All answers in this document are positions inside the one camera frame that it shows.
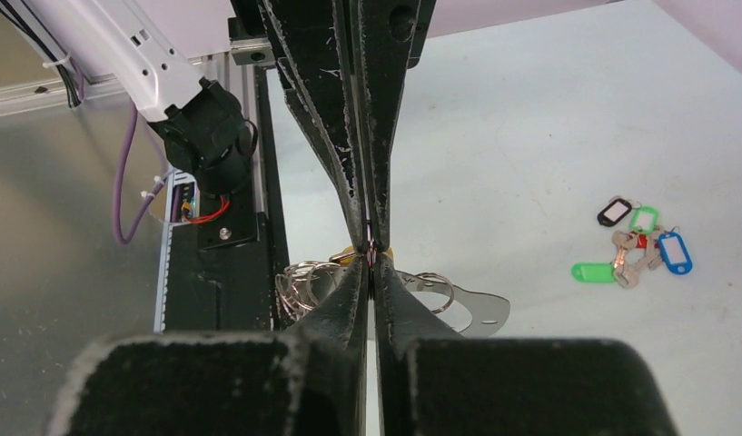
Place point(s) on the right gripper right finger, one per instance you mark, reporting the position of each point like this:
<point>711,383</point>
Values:
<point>433,381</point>

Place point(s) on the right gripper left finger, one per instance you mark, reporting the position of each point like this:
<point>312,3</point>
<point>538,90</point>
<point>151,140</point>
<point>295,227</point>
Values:
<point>306,380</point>

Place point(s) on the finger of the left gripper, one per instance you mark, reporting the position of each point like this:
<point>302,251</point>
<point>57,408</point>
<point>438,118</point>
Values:
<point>305,38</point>
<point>387,40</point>

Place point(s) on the metal keyring band with rings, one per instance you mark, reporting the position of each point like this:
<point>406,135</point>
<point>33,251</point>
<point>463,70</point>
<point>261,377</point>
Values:
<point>302,287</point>

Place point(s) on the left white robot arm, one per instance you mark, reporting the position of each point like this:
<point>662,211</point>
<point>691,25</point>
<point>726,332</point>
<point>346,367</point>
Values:
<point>201,124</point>

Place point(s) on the silver keys pile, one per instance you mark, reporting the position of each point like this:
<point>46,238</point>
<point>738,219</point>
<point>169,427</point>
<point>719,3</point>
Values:
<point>636,253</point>

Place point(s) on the green key tag lower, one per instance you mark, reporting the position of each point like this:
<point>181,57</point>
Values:
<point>593,272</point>

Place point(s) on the green key tag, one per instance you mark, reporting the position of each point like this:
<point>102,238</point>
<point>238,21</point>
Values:
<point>644,220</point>
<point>593,272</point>

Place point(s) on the left controller board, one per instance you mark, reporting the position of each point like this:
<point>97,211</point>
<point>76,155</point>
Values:
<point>185,207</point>

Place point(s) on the black key tag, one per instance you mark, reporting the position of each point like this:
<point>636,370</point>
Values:
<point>614,212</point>

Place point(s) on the green key tag upper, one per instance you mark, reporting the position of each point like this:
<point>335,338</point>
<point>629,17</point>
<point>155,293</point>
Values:
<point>644,220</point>

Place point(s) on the blue key tag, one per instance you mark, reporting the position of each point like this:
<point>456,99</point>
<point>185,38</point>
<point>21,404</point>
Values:
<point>674,253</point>

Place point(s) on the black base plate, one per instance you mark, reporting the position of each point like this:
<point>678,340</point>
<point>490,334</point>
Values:
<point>221,274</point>

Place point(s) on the white slotted cable duct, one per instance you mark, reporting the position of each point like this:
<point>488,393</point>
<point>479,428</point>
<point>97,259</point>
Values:
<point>174,178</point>

